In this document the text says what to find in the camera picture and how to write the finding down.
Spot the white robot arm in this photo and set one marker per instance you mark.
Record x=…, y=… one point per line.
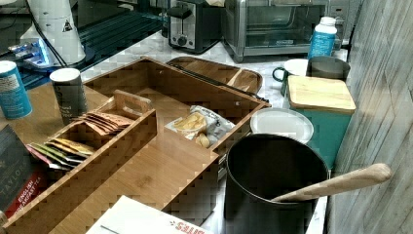
x=54, y=31

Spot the black utensil crock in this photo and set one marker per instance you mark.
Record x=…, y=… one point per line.
x=261, y=167

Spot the wooden utensil handle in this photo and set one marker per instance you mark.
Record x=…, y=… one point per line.
x=357, y=179

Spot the blue salt canister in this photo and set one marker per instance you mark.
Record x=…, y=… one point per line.
x=14, y=100

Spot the white enamel plate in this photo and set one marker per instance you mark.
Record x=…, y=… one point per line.
x=282, y=122

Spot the black Taylors tea box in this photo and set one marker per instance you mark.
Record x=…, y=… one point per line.
x=22, y=177

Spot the stainless toaster oven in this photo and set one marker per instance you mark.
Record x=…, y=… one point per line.
x=253, y=28

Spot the butter packet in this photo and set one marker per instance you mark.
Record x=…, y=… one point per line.
x=201, y=125

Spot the wooden organizer box with drawer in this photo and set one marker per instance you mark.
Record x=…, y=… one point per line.
x=150, y=164

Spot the grey metal canister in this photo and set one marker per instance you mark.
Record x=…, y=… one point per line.
x=328, y=67

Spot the small wooden tea caddy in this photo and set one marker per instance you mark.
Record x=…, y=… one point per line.
x=122, y=103

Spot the black toaster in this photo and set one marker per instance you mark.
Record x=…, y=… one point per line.
x=194, y=25

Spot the wooden cutting board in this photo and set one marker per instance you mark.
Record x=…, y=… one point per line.
x=241, y=79

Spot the blue white-capped bottle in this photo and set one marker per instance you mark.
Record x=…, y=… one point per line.
x=323, y=38

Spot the white cardboard box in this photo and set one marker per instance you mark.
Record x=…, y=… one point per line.
x=128, y=216

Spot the green enamel mug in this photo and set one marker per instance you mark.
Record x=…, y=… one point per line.
x=296, y=66

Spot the grey pepper canister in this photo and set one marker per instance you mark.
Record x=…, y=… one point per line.
x=70, y=94

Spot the yellow green tea bag packets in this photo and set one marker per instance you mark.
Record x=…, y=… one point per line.
x=60, y=153

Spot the teal canister with wooden lid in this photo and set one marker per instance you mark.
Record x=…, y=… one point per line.
x=329, y=106

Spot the brown tea bag packets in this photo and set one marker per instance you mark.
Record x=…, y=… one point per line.
x=104, y=124

